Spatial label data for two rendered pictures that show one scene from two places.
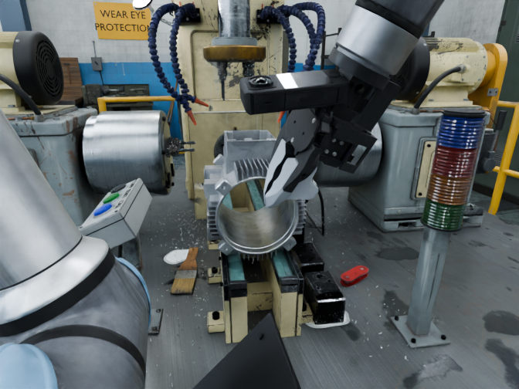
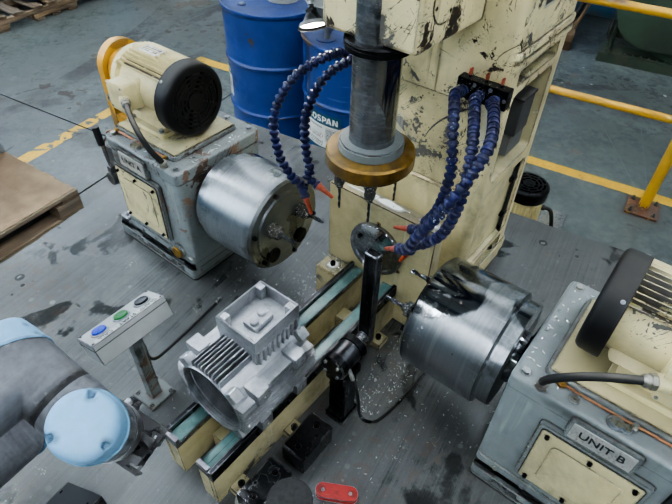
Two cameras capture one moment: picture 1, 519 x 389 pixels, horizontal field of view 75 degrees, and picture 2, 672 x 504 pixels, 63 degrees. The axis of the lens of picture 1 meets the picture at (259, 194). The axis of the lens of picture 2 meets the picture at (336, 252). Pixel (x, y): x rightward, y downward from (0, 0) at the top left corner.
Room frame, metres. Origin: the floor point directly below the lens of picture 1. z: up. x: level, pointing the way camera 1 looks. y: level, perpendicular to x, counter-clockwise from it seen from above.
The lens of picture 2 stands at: (0.36, -0.54, 1.93)
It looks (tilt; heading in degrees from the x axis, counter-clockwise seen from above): 44 degrees down; 45
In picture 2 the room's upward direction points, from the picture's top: 2 degrees clockwise
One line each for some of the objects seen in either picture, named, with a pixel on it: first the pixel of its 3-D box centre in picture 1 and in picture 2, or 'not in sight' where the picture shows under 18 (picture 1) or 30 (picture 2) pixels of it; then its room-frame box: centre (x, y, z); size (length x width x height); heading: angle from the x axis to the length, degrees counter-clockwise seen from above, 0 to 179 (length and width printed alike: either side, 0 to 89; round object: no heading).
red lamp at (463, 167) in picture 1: (454, 159); not in sight; (0.52, -0.31, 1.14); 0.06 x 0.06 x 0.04
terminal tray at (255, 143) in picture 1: (249, 151); (258, 322); (0.72, 0.02, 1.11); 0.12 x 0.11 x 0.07; 8
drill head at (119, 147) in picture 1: (117, 155); (244, 201); (0.96, 0.42, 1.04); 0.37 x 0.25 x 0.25; 98
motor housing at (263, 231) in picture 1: (251, 198); (248, 364); (0.68, 0.02, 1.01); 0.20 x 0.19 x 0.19; 8
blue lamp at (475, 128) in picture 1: (459, 130); not in sight; (0.52, -0.31, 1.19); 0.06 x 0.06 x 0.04
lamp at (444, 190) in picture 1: (448, 186); not in sight; (0.52, -0.31, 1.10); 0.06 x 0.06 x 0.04
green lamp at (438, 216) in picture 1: (443, 211); not in sight; (0.52, -0.31, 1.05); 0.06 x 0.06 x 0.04
